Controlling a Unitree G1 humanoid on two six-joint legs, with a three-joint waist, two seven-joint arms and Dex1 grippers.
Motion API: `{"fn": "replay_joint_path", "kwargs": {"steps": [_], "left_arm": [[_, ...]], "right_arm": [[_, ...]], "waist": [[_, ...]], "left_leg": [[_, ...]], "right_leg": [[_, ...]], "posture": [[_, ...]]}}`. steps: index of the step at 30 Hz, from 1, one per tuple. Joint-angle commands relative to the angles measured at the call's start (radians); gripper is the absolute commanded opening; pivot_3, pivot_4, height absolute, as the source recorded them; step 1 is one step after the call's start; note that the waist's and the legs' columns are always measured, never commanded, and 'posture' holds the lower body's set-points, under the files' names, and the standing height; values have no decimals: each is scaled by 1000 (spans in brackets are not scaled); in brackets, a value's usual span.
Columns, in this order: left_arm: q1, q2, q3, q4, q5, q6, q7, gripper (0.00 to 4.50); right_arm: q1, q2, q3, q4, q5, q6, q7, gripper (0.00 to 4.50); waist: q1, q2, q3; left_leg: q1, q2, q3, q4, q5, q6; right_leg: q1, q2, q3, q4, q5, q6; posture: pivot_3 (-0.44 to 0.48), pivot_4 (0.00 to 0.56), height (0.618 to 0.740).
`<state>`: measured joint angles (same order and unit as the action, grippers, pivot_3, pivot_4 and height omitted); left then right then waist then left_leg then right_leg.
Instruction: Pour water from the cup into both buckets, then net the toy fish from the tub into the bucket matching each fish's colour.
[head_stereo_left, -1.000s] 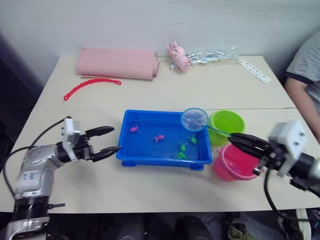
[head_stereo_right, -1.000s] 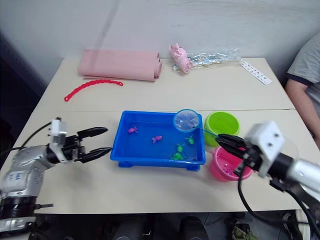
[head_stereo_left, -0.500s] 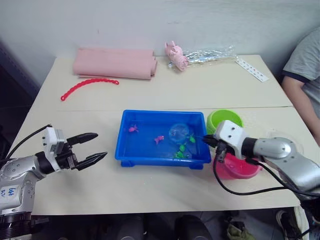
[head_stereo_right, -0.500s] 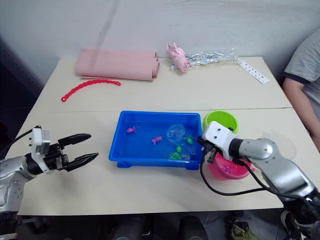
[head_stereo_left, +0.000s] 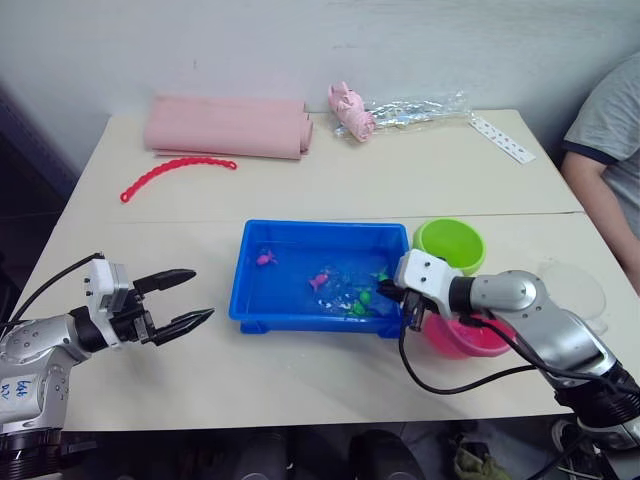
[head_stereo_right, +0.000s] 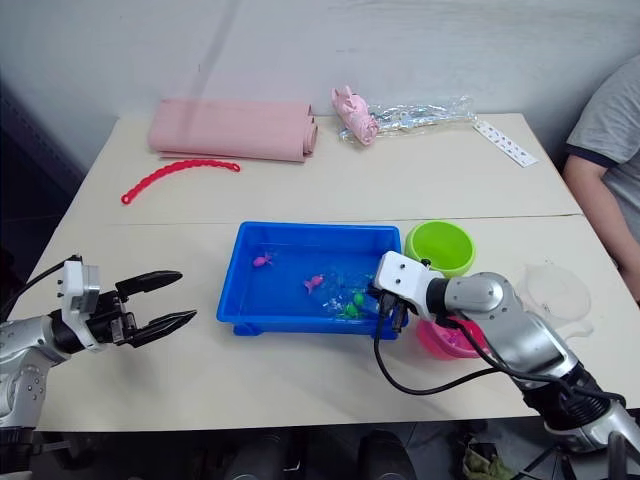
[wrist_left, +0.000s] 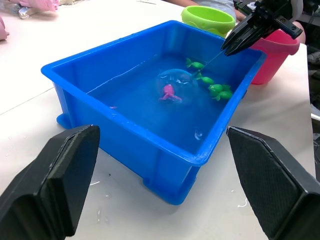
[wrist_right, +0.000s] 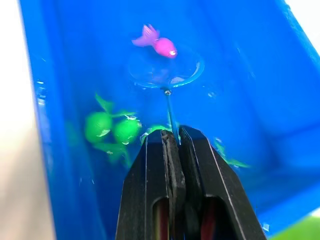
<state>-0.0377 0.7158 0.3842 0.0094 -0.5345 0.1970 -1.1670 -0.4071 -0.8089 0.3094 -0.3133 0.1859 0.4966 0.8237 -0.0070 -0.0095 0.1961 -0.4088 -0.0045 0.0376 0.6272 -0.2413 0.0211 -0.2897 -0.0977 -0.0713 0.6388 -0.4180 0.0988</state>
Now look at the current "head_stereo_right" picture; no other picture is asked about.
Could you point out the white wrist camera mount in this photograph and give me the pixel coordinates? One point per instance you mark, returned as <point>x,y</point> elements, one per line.
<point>400,272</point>
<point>75,290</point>

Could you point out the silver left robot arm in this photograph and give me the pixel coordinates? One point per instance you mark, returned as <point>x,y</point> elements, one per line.
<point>27,350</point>

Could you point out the white sticker strip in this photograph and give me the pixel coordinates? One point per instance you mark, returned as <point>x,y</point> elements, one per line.
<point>505,142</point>

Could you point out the green cloth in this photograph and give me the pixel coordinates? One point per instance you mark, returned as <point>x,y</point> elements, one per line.
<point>487,462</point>

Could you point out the pink folded toy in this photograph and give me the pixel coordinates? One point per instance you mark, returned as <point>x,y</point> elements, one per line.
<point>357,117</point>

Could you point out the clear plastic packaging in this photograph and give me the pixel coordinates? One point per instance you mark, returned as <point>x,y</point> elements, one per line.
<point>420,115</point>

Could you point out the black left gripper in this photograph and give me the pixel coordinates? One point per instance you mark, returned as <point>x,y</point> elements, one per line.
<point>112,320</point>

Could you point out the dark rounded shape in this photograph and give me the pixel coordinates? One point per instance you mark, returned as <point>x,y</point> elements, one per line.
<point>387,457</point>
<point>257,457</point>

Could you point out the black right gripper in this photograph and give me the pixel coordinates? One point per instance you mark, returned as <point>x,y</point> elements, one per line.
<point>400,312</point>

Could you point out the green plastic bucket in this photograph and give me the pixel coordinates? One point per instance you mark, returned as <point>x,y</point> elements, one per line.
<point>440,245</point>

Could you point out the green toy fish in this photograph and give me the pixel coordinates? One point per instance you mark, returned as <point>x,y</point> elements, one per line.
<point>350,312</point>
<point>358,299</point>

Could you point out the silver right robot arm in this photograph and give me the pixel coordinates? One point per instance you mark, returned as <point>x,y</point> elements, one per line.
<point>525,325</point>

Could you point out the pink rolled mat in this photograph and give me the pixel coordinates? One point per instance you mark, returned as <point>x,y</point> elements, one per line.
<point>225,130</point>

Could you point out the blue plastic tub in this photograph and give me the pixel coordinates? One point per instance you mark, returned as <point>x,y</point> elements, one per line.
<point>285,310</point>

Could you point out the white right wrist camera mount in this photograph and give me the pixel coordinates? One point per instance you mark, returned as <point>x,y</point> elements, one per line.
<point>400,272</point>

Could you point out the clear plastic cup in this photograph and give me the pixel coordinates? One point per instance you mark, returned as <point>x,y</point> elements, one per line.
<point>555,295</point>

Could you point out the person in grey shirt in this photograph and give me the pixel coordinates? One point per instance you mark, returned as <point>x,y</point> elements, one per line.
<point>600,150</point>

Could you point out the pink plastic bucket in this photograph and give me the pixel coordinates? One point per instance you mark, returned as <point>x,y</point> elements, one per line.
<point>440,347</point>

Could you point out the pink toy fish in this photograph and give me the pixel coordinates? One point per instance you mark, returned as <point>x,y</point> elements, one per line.
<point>260,261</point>
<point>314,283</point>

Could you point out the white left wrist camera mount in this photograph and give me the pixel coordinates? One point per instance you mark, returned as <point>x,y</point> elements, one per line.
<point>75,290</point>

